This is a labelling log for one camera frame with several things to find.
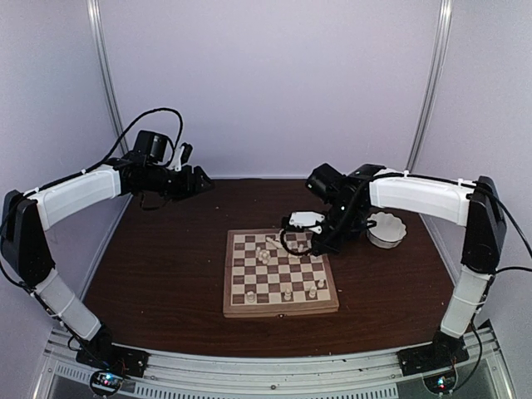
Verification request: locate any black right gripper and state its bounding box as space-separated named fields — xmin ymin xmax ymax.
xmin=311 ymin=202 xmax=362 ymax=257

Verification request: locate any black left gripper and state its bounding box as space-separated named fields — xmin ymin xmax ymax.
xmin=145 ymin=164 xmax=215 ymax=202

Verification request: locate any white rook corner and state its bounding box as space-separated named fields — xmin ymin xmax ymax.
xmin=306 ymin=285 xmax=318 ymax=300
xmin=245 ymin=291 xmax=256 ymax=303

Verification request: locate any wooden chess board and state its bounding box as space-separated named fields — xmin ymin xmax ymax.
xmin=223 ymin=229 xmax=339 ymax=318

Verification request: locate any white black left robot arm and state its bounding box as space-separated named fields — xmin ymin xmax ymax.
xmin=1 ymin=131 xmax=214 ymax=369

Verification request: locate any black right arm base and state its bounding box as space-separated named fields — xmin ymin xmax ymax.
xmin=397 ymin=330 xmax=469 ymax=377

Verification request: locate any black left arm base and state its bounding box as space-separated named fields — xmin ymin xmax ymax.
xmin=66 ymin=324 xmax=150 ymax=377

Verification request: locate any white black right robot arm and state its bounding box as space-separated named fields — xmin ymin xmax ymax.
xmin=305 ymin=163 xmax=507 ymax=367

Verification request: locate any white scalloped bowl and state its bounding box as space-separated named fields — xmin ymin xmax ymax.
xmin=367 ymin=212 xmax=406 ymax=249

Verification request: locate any lying white king piece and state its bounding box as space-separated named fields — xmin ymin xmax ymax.
xmin=266 ymin=236 xmax=284 ymax=249

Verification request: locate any white pawn cluster piece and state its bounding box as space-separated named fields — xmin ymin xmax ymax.
xmin=256 ymin=248 xmax=272 ymax=265

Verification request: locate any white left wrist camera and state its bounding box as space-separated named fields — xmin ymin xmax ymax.
xmin=172 ymin=143 xmax=193 ymax=171

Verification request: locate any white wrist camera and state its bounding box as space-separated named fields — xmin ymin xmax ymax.
xmin=172 ymin=143 xmax=193 ymax=171
xmin=282 ymin=211 xmax=325 ymax=234

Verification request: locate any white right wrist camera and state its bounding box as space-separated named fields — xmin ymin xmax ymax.
xmin=282 ymin=211 xmax=325 ymax=234

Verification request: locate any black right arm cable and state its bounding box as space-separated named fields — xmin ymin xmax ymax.
xmin=278 ymin=226 xmax=317 ymax=257

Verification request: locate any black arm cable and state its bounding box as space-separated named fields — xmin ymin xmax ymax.
xmin=278 ymin=226 xmax=317 ymax=257
xmin=99 ymin=106 xmax=185 ymax=167

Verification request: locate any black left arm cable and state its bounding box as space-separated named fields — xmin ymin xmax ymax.
xmin=99 ymin=106 xmax=185 ymax=167

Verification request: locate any left aluminium corner post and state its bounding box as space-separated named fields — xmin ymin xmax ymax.
xmin=86 ymin=0 xmax=123 ymax=137

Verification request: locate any aluminium corner post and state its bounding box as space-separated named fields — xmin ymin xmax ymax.
xmin=86 ymin=0 xmax=123 ymax=137
xmin=405 ymin=0 xmax=453 ymax=172

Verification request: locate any right aluminium corner post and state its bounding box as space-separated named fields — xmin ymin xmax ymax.
xmin=405 ymin=0 xmax=453 ymax=172

